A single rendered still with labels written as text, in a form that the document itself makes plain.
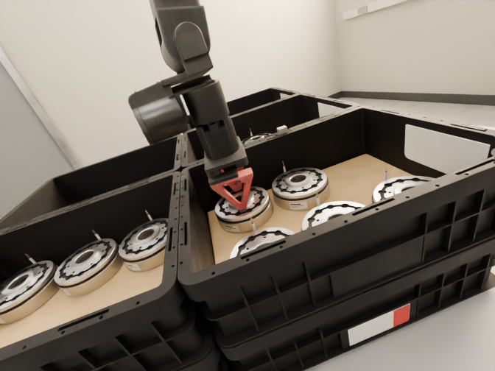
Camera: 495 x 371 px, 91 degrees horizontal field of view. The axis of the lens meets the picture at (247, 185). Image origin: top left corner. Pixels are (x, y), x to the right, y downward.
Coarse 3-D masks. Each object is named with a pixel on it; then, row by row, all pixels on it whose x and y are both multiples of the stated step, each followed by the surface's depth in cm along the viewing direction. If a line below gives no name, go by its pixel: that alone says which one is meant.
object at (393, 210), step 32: (448, 128) 33; (480, 128) 30; (416, 192) 24; (448, 192) 24; (320, 224) 24; (352, 224) 23; (384, 224) 24; (192, 256) 25; (256, 256) 22; (288, 256) 23; (192, 288) 22; (224, 288) 22
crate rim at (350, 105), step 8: (296, 96) 76; (304, 96) 74; (312, 96) 69; (320, 96) 66; (272, 104) 75; (336, 104) 58; (344, 104) 55; (352, 104) 53; (248, 112) 74; (336, 112) 51; (312, 120) 51; (184, 136) 70; (272, 136) 49; (184, 144) 62; (248, 144) 49; (184, 152) 57; (184, 160) 51; (200, 160) 48; (184, 168) 48
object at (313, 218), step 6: (324, 204) 37; (330, 204) 37; (336, 204) 36; (342, 204) 36; (348, 204) 36; (354, 204) 35; (360, 204) 35; (312, 210) 37; (318, 210) 36; (324, 210) 36; (330, 210) 36; (348, 210) 34; (354, 210) 34; (306, 216) 36; (312, 216) 36; (318, 216) 35; (306, 222) 35; (312, 222) 34; (318, 222) 34; (306, 228) 34
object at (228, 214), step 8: (232, 192) 48; (256, 192) 46; (264, 192) 45; (224, 200) 47; (256, 200) 43; (264, 200) 42; (216, 208) 45; (224, 208) 44; (248, 208) 42; (256, 208) 41; (224, 216) 42; (232, 216) 41; (240, 216) 40; (248, 216) 40
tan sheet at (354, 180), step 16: (352, 160) 52; (368, 160) 50; (336, 176) 49; (352, 176) 47; (368, 176) 46; (384, 176) 44; (400, 176) 43; (272, 192) 50; (336, 192) 44; (352, 192) 43; (368, 192) 42; (272, 224) 41; (288, 224) 40; (224, 240) 41; (240, 240) 40; (224, 256) 38
